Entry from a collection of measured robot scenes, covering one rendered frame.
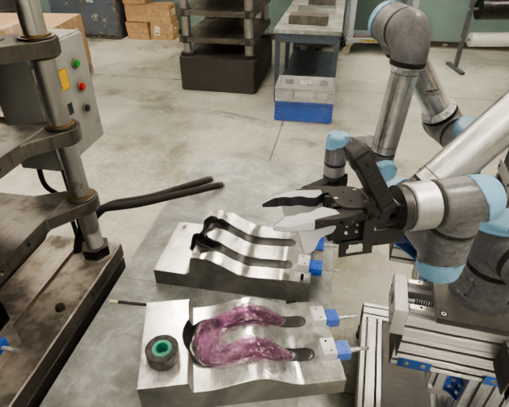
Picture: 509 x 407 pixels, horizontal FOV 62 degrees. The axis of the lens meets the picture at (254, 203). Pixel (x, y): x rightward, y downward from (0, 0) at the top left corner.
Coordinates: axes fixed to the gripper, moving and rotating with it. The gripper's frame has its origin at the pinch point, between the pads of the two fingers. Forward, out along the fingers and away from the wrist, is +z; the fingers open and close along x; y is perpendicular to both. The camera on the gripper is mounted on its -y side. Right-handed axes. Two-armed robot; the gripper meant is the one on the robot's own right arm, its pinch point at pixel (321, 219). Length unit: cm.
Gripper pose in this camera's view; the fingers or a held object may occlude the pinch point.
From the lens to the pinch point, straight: 161.6
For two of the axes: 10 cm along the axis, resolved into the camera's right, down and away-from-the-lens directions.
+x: 1.8, -5.6, 8.1
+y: 9.8, 1.0, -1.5
